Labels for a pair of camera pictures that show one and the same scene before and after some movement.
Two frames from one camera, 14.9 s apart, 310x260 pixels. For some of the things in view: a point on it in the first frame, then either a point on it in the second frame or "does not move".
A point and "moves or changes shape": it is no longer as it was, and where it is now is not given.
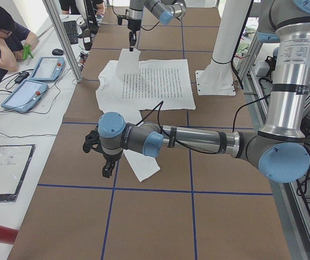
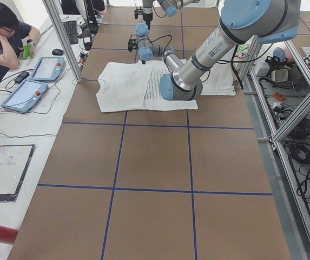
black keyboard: x=71 y=28 does not move
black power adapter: x=22 y=76 does not move
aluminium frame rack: x=301 y=204 does not move
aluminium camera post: x=54 y=18 does not move
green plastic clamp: x=26 y=49 does not move
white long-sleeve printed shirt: x=128 y=85 moves or changes shape
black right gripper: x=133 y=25 → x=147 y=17
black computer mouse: x=57 y=52 does not move
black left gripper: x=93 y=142 → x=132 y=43
